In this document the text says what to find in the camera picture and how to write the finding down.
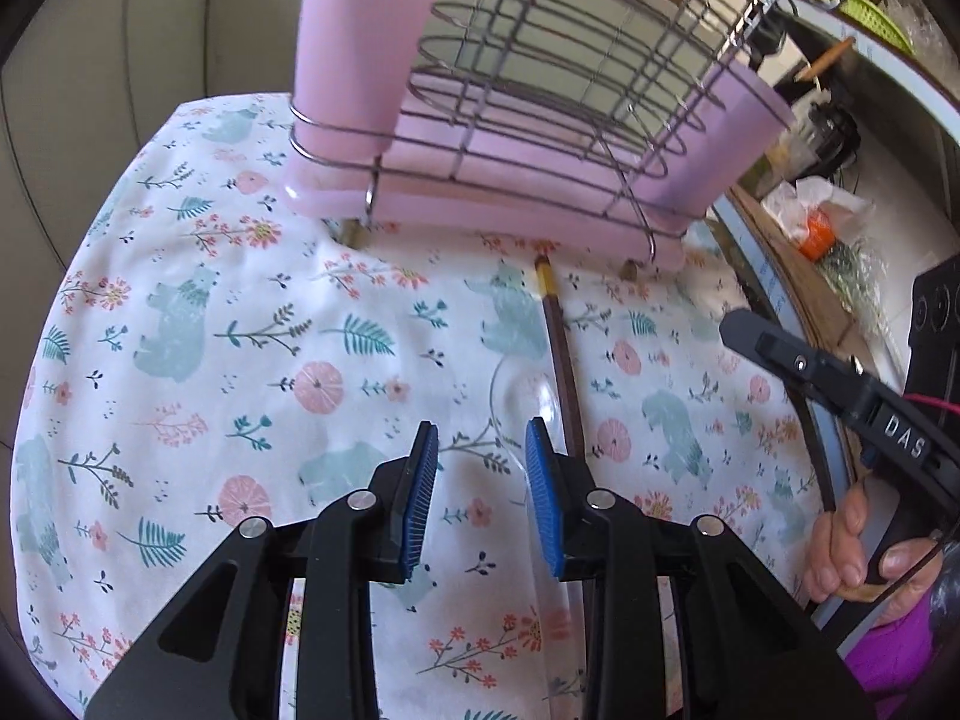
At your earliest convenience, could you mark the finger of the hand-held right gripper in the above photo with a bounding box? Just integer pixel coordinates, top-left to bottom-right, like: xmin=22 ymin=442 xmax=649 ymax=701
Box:
xmin=718 ymin=307 xmax=872 ymax=430

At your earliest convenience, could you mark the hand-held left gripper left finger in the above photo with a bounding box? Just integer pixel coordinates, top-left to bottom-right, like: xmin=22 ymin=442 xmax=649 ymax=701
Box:
xmin=86 ymin=418 xmax=443 ymax=720

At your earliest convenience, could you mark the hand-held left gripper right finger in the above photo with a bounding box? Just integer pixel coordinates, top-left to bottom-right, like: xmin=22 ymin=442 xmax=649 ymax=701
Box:
xmin=523 ymin=416 xmax=876 ymax=720

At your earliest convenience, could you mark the clear plastic spoon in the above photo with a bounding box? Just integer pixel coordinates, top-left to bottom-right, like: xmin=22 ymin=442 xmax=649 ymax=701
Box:
xmin=487 ymin=355 xmax=597 ymax=702

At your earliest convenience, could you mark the dark chopstick with yellow label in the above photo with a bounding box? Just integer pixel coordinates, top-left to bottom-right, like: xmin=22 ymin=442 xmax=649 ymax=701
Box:
xmin=534 ymin=255 xmax=587 ymax=460

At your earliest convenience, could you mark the pink plastic utensil holder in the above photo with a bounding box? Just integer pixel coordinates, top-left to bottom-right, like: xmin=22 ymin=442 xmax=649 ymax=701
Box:
xmin=291 ymin=0 xmax=460 ymax=162
xmin=641 ymin=60 xmax=796 ymax=230

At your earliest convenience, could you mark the person's right forearm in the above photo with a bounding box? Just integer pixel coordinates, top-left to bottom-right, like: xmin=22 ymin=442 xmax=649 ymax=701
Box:
xmin=844 ymin=592 xmax=960 ymax=720

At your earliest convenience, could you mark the person's right hand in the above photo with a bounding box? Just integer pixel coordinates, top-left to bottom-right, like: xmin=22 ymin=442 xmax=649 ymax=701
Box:
xmin=805 ymin=481 xmax=940 ymax=605

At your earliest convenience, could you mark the wooden side desk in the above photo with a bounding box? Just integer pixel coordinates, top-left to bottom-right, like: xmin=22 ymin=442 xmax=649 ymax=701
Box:
xmin=720 ymin=187 xmax=901 ymax=391

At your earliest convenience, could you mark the clear bag of greens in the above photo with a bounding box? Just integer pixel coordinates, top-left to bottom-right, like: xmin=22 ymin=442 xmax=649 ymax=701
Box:
xmin=817 ymin=240 xmax=897 ymax=316

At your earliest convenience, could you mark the orange packet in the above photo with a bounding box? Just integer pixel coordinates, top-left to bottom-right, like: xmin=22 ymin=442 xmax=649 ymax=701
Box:
xmin=796 ymin=208 xmax=837 ymax=262

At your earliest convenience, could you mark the black electronic device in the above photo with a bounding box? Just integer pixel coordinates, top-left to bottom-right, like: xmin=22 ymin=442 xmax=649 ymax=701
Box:
xmin=906 ymin=255 xmax=960 ymax=421

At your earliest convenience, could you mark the orange item in plastic bag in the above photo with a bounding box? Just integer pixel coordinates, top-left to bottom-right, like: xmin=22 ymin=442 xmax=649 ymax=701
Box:
xmin=763 ymin=176 xmax=877 ymax=241

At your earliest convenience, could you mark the floral printed tablecloth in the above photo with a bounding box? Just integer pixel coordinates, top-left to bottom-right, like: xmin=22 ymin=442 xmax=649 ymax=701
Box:
xmin=11 ymin=94 xmax=833 ymax=720

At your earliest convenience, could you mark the pink plastic drip tray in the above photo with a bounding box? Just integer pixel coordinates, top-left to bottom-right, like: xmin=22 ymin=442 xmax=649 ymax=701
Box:
xmin=283 ymin=112 xmax=687 ymax=271

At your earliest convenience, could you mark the green plastic basket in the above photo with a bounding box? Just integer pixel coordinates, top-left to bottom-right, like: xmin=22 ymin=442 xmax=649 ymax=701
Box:
xmin=829 ymin=0 xmax=927 ymax=53

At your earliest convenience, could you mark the red cable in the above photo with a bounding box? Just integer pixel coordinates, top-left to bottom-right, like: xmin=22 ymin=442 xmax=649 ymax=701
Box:
xmin=900 ymin=390 xmax=960 ymax=415

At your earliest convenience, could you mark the wooden spoon handle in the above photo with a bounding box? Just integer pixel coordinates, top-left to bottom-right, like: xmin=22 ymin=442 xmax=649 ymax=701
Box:
xmin=793 ymin=37 xmax=857 ymax=83

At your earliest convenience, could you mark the metal wire dish rack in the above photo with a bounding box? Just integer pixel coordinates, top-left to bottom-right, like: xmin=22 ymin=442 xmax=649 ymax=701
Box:
xmin=289 ymin=0 xmax=807 ymax=272

